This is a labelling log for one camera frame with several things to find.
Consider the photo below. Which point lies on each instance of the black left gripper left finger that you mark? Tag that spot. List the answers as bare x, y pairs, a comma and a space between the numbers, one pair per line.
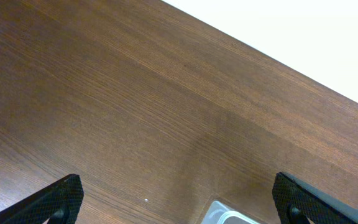
58, 203

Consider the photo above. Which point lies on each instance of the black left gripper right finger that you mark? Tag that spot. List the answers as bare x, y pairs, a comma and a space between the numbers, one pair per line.
298, 202

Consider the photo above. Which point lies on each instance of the clear plastic container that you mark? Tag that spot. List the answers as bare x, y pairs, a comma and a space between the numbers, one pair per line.
220, 213

